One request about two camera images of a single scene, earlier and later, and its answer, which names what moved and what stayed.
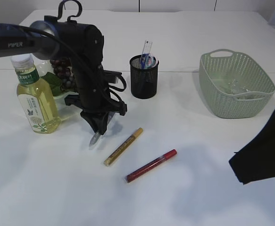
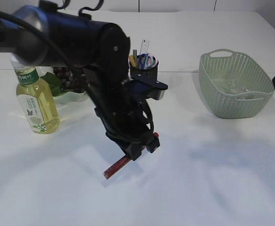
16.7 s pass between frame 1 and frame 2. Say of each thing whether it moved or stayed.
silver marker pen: moved
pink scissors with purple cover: stayed
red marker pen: moved
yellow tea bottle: stayed
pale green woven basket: stayed
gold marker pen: moved
